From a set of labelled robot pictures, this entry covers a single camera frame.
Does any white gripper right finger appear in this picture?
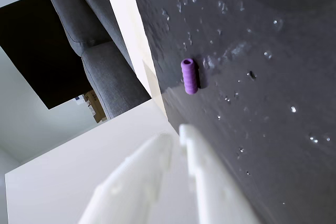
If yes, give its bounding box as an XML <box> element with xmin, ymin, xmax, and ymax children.
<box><xmin>179</xmin><ymin>123</ymin><xmax>261</xmax><ymax>224</ymax></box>

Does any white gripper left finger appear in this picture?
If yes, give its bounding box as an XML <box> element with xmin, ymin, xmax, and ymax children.
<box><xmin>78</xmin><ymin>133</ymin><xmax>174</xmax><ymax>224</ymax></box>

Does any purple ribbed pen grip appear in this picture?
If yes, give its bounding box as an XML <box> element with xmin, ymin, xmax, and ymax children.
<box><xmin>180</xmin><ymin>58</ymin><xmax>200</xmax><ymax>95</ymax></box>

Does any brown cardboard box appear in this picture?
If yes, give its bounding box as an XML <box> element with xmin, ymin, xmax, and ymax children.
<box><xmin>83</xmin><ymin>89</ymin><xmax>108</xmax><ymax>124</ymax></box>

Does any grey fabric sofa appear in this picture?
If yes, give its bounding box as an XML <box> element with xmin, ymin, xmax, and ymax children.
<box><xmin>47</xmin><ymin>0</ymin><xmax>153</xmax><ymax>120</ymax></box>

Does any black bumpy table mat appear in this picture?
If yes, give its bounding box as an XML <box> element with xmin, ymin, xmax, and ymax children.
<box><xmin>128</xmin><ymin>0</ymin><xmax>336</xmax><ymax>224</ymax></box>

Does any pale wooden board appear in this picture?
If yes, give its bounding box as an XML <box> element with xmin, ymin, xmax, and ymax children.
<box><xmin>99</xmin><ymin>0</ymin><xmax>169</xmax><ymax>121</ymax></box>

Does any large black flat panel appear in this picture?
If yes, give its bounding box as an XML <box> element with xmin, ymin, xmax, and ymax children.
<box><xmin>0</xmin><ymin>0</ymin><xmax>93</xmax><ymax>110</ymax></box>

